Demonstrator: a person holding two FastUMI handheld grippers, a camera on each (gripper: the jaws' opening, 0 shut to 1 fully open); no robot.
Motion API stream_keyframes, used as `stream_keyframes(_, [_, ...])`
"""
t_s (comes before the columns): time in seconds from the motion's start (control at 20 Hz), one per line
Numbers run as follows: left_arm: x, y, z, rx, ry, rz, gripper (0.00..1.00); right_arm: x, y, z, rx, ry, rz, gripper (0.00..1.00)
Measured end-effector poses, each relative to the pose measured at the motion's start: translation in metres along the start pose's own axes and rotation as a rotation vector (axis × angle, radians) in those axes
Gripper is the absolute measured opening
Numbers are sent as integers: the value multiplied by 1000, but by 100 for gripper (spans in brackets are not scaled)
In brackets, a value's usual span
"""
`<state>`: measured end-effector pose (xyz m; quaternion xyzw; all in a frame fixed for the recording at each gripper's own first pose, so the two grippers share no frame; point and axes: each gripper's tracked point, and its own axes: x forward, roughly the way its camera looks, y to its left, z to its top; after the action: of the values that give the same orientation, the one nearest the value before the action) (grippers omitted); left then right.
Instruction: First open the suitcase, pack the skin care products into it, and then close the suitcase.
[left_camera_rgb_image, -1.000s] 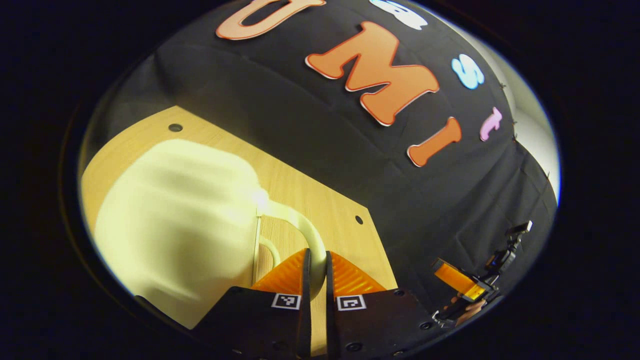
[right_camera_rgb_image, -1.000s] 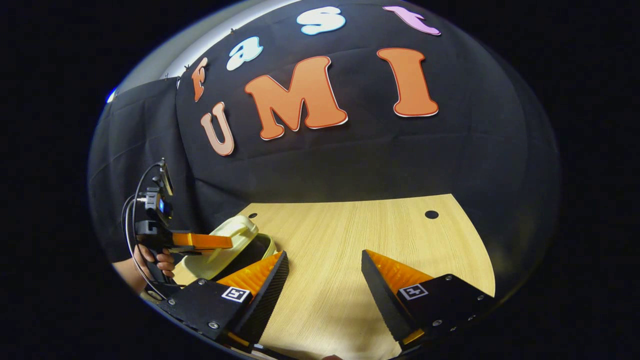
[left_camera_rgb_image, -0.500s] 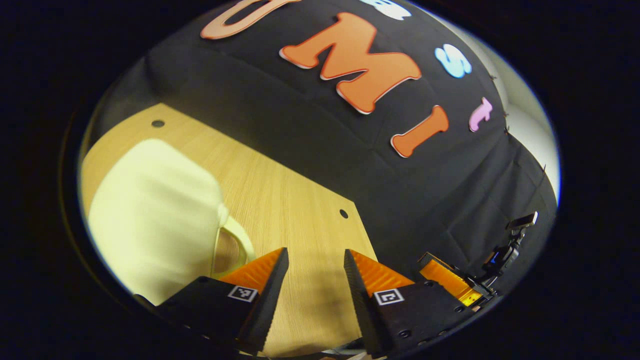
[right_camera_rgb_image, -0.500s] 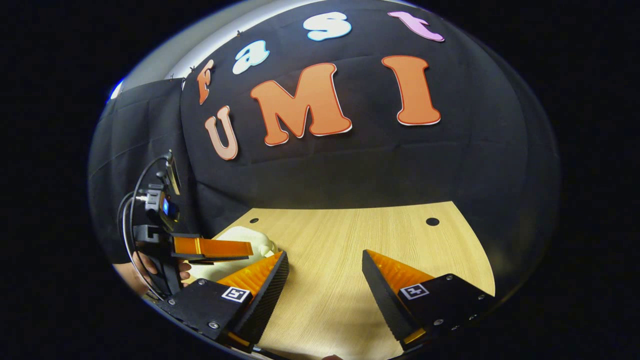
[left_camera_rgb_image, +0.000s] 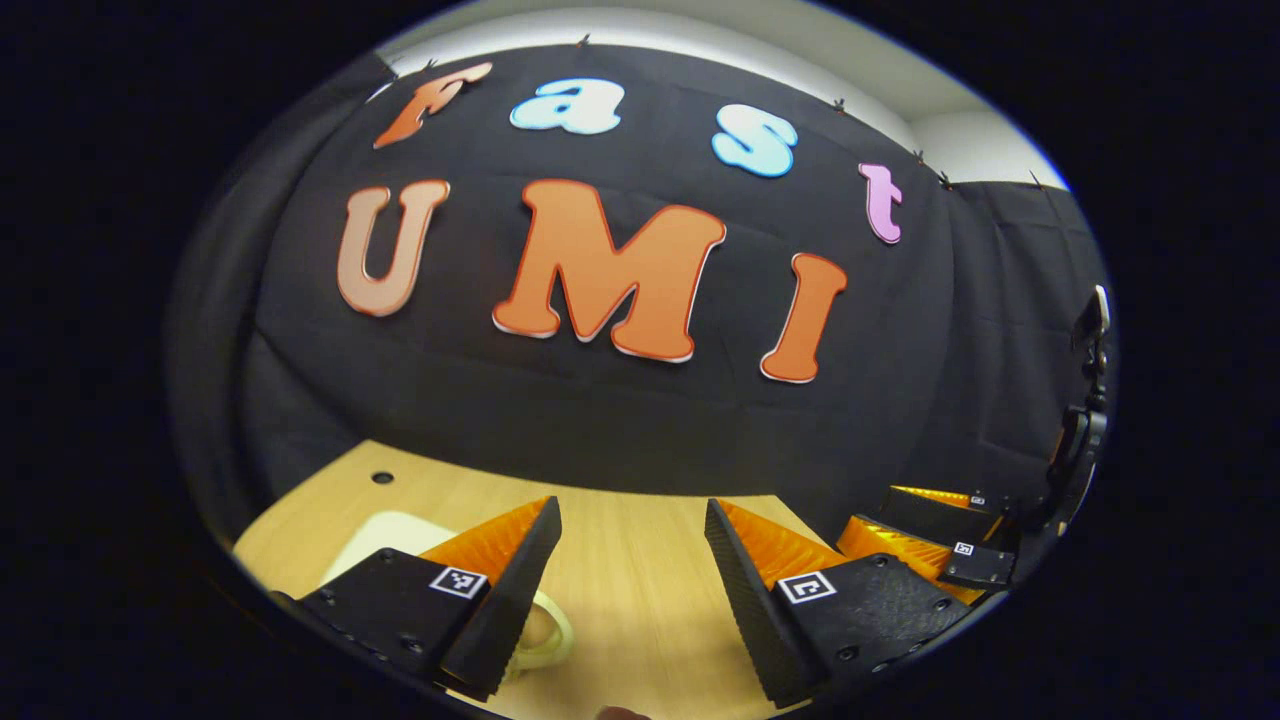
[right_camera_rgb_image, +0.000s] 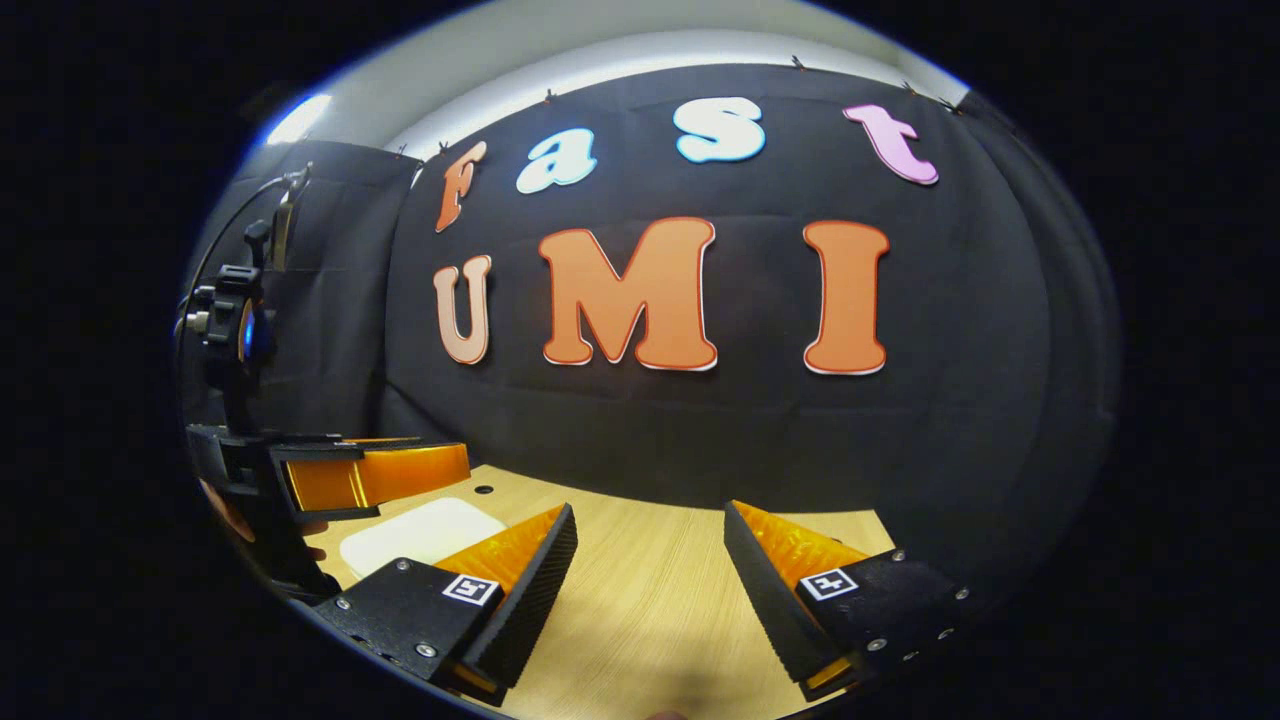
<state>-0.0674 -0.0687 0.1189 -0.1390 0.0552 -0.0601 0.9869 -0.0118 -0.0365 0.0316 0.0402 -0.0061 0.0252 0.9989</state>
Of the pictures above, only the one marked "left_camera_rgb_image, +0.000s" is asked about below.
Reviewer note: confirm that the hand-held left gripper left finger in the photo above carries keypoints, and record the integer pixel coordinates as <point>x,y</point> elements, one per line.
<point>500,600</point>

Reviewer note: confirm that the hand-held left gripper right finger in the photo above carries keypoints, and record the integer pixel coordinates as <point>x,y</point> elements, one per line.
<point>750,600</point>

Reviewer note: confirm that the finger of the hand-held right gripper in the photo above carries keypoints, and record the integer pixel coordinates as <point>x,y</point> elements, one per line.
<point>930,515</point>
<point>900,545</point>

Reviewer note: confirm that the pale yellow suitcase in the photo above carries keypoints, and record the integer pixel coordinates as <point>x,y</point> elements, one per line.
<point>390,532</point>

